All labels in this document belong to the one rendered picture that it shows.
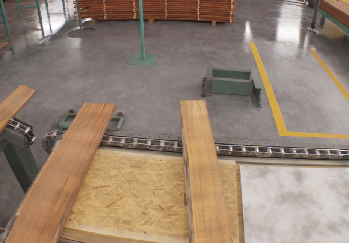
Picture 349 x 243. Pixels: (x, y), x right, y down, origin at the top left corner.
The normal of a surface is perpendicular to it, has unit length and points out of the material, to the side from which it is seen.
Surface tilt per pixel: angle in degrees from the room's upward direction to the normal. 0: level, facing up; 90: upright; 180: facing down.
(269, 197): 0
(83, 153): 0
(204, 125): 0
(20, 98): 22
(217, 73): 90
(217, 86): 90
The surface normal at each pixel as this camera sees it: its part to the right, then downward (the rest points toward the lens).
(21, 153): 0.99, 0.07
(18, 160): -0.11, 0.57
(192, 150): 0.00, -0.82
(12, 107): 0.37, -0.74
